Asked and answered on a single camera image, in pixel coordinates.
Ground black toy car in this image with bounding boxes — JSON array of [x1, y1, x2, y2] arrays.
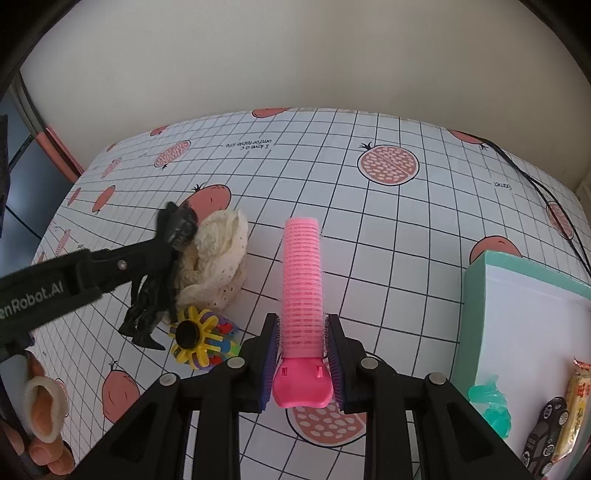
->
[[521, 396, 570, 478]]

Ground pink hair roller clip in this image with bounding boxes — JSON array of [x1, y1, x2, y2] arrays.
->
[[272, 217, 334, 409]]

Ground teal-edged white tray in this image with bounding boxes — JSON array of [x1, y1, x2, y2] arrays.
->
[[455, 251, 591, 480]]

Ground cream hair tie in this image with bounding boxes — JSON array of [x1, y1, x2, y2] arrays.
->
[[22, 376, 68, 445]]

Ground yellow flower claw clip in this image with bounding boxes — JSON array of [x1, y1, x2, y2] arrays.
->
[[169, 306, 225, 366]]

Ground yellow snack packet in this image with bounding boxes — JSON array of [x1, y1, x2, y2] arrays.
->
[[553, 357, 591, 463]]

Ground black cable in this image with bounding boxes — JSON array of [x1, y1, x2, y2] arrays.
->
[[480, 137, 591, 274]]

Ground dark cabinet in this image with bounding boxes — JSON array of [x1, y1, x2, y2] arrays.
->
[[0, 74, 72, 241]]

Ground person's left hand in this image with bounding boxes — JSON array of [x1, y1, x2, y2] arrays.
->
[[0, 354, 75, 477]]

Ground teal hair claw clip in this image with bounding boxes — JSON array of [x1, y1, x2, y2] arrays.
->
[[468, 376, 513, 440]]

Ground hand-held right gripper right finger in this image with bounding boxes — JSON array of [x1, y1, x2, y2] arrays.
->
[[325, 314, 522, 480]]

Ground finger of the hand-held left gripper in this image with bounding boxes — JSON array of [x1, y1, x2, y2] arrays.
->
[[90, 233, 185, 297]]

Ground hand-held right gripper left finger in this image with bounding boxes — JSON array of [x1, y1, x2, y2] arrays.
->
[[69, 314, 280, 480]]

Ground pink padded rail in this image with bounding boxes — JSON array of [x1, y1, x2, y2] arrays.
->
[[36, 126, 85, 182]]

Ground cream lace scrunchie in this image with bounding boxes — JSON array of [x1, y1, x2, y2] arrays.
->
[[175, 209, 250, 311]]

